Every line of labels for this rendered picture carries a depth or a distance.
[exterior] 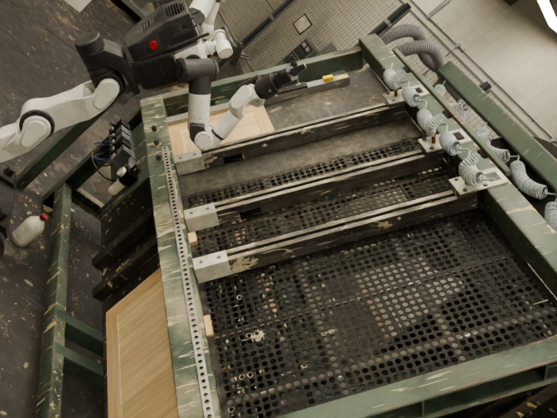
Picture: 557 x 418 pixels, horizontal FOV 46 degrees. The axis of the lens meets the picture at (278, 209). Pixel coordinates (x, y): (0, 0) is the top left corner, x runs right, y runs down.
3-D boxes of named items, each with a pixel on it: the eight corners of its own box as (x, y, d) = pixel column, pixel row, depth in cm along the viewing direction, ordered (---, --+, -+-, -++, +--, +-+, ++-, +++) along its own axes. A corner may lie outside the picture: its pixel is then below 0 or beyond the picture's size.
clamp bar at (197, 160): (176, 166, 300) (162, 121, 285) (421, 104, 310) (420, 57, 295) (178, 178, 292) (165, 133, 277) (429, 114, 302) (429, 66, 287)
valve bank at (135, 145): (88, 134, 325) (122, 103, 320) (110, 152, 334) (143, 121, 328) (88, 191, 286) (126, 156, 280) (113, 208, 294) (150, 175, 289)
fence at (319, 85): (167, 124, 332) (166, 117, 329) (346, 80, 340) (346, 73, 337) (168, 128, 328) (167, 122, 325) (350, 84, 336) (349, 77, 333)
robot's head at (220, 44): (211, 53, 276) (231, 46, 276) (205, 35, 280) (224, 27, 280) (215, 62, 282) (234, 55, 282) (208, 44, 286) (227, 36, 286)
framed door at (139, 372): (109, 314, 297) (105, 312, 296) (196, 241, 284) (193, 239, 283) (113, 498, 227) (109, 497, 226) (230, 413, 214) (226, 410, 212)
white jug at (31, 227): (10, 229, 324) (36, 204, 319) (26, 239, 329) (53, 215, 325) (8, 241, 316) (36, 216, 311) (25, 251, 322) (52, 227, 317)
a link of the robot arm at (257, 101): (265, 94, 258) (242, 106, 263) (278, 99, 268) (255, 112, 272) (256, 69, 261) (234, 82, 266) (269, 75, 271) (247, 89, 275)
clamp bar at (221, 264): (196, 269, 243) (180, 220, 229) (494, 188, 253) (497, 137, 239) (199, 287, 236) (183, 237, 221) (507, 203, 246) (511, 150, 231)
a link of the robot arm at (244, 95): (254, 91, 259) (232, 117, 263) (264, 97, 267) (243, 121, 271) (244, 81, 262) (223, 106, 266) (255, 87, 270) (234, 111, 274)
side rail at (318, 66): (167, 111, 355) (161, 94, 348) (360, 64, 364) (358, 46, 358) (167, 117, 350) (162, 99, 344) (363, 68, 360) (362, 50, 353)
